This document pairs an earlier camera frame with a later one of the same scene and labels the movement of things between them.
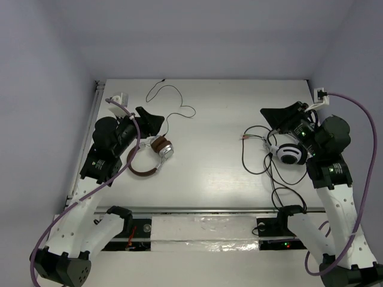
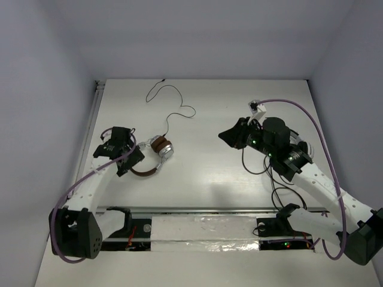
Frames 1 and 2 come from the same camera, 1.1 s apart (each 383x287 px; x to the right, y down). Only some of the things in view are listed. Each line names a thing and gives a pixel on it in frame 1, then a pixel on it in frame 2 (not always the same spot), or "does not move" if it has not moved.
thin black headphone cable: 173,113 does not move
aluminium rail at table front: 209,210 does not move
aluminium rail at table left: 86,142 does not move
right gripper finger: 276,117 -> 231,136
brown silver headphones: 160,144 does not move
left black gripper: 139,123 -> 130,158
